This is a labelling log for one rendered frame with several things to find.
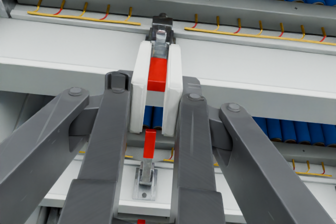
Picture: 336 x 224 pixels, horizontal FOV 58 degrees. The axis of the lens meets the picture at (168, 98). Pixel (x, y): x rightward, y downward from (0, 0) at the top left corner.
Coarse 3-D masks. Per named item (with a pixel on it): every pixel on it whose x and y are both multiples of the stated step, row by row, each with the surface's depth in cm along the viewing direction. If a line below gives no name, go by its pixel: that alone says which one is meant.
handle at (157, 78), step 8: (160, 32) 24; (160, 40) 25; (160, 48) 24; (152, 56) 22; (160, 56) 23; (152, 64) 21; (160, 64) 21; (152, 72) 20; (160, 72) 20; (152, 80) 19; (160, 80) 19; (152, 88) 19; (160, 88) 19
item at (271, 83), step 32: (0, 0) 26; (0, 32) 27; (32, 32) 27; (64, 32) 27; (96, 32) 28; (128, 32) 28; (256, 32) 30; (288, 32) 30; (0, 64) 25; (32, 64) 25; (64, 64) 25; (96, 64) 26; (128, 64) 26; (192, 64) 27; (224, 64) 27; (256, 64) 27; (288, 64) 28; (320, 64) 28; (160, 96) 28; (224, 96) 27; (256, 96) 27; (288, 96) 26; (320, 96) 26
